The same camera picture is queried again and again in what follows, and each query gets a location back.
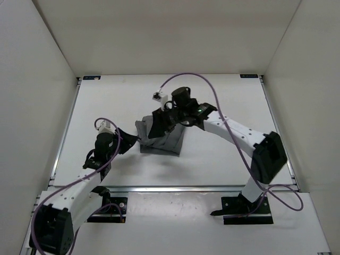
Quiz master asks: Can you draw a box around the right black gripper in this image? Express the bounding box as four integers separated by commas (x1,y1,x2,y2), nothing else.
149,106,188,139

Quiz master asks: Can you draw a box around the grey pleated skirt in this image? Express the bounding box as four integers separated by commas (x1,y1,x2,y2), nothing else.
135,115,185,157

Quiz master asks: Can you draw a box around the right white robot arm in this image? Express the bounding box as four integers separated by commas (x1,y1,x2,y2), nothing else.
147,87,287,213

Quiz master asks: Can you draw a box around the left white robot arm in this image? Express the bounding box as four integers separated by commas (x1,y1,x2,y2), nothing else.
29,128,138,254

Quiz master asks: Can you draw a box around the left blue corner label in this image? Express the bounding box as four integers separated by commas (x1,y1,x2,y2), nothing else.
82,75,101,80

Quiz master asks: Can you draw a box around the blue corner label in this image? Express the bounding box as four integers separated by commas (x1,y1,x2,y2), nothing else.
82,75,101,80
240,74,258,79

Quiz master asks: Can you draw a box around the right blue corner label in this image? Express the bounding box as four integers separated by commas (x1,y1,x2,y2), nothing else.
240,74,258,79

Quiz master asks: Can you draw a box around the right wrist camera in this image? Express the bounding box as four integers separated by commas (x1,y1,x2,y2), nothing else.
152,91,173,111

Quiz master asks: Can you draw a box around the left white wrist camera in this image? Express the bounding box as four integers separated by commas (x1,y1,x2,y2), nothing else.
98,121,114,134

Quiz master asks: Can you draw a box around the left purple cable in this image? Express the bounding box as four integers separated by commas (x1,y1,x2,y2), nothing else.
28,117,123,254

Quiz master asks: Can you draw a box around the purple cable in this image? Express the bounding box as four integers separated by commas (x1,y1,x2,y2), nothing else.
159,73,304,217
28,117,123,254

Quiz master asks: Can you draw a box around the aluminium front rail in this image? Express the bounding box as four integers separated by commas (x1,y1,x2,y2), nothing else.
47,183,300,194

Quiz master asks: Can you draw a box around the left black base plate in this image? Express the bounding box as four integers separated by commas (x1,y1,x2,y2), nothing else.
87,195,128,224

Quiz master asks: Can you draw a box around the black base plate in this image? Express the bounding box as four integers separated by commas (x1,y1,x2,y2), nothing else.
87,195,128,224
210,194,274,225

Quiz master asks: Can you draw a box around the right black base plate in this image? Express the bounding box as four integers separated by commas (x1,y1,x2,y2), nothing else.
210,194,274,225

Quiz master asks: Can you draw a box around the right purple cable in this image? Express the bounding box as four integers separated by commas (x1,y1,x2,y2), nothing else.
159,73,304,217

